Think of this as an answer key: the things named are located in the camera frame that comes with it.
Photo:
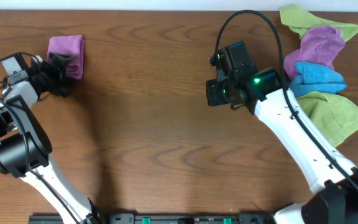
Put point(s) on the purple microfiber cloth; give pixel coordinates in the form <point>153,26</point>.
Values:
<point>72,45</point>

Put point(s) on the green cloth lower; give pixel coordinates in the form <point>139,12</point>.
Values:
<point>334,115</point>

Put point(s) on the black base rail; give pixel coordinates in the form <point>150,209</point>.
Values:
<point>245,218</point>

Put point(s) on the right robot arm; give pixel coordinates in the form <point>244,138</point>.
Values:
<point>331,177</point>

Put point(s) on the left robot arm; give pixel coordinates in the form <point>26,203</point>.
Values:
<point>25,149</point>

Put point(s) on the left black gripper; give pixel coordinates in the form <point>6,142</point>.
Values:
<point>56,73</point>

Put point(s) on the blue cloth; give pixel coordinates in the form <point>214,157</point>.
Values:
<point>316,77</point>

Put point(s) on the purple cloth in pile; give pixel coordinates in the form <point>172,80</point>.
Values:
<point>319,45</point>

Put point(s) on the green cloth top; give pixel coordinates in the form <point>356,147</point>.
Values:
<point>301,21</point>

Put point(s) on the green cloth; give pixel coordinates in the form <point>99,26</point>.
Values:
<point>334,115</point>
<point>301,21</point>

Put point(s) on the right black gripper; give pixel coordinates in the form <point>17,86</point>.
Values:
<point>212,99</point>

